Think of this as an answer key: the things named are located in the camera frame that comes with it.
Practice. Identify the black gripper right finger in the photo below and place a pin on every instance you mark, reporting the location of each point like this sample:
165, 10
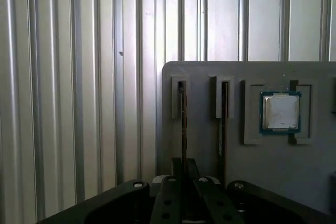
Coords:
212, 203

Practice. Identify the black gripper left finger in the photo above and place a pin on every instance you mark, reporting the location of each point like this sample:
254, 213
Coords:
165, 203

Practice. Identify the dark RAM stick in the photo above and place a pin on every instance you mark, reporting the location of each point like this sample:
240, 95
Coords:
223, 129
184, 129

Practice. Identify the grey parts rack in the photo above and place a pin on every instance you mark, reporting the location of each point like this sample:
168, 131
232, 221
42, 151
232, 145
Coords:
262, 161

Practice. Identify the silver CPU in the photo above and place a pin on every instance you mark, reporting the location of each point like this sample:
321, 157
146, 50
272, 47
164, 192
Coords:
281, 112

